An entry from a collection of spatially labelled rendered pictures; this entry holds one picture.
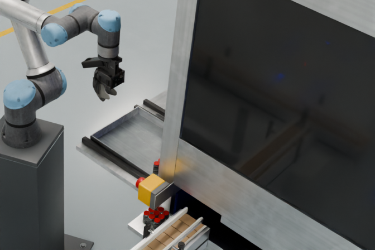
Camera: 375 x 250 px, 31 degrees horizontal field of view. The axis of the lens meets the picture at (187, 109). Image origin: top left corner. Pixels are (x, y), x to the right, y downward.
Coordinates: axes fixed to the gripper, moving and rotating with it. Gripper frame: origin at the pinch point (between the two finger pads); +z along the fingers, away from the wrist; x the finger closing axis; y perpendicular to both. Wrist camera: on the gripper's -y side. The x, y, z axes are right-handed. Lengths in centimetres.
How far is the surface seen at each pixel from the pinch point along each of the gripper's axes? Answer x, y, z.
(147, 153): 4.3, 19.7, 17.4
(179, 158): -12.5, 46.1, -7.7
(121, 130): 7.1, 4.1, 17.4
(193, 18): -13, 44, -57
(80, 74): 110, -123, 106
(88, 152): -10.5, 4.2, 17.7
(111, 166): -9.7, 15.0, 17.7
